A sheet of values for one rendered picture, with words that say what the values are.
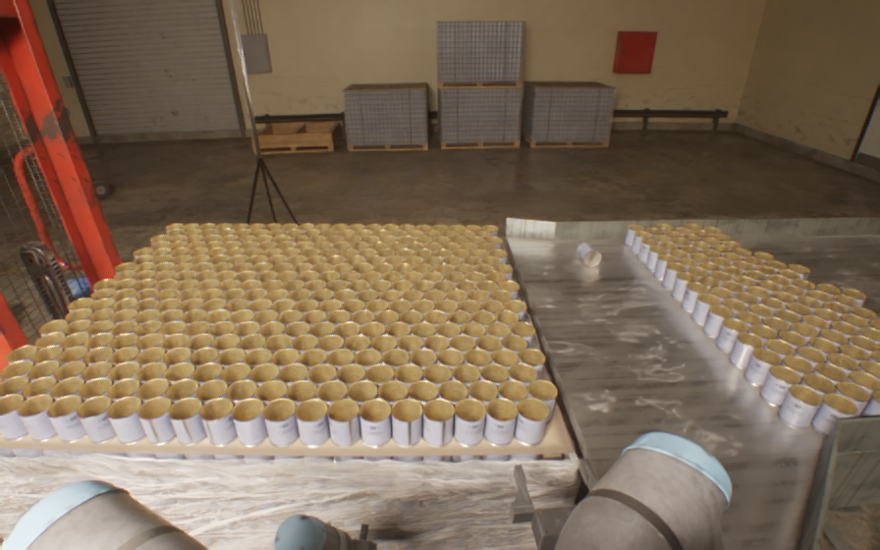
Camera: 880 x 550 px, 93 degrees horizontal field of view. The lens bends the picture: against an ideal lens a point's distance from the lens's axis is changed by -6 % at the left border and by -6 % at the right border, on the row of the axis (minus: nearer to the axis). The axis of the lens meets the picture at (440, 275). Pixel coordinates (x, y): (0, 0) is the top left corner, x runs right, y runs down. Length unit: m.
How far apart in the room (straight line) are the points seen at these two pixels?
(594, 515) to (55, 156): 1.98
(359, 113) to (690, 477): 7.98
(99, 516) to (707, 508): 0.58
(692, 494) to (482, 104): 7.94
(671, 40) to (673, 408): 10.02
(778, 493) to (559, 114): 7.78
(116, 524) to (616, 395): 1.06
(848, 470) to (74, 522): 1.51
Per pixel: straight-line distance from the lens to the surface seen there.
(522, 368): 1.16
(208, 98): 10.79
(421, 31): 9.77
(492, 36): 8.19
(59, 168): 2.09
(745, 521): 1.12
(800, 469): 1.27
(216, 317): 1.45
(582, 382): 1.27
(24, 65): 2.05
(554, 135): 8.59
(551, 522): 0.87
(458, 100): 8.22
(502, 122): 8.38
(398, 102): 8.17
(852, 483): 1.58
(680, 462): 0.57
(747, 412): 1.35
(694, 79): 11.31
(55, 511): 0.56
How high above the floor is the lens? 1.90
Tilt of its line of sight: 29 degrees down
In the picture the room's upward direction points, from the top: 1 degrees counter-clockwise
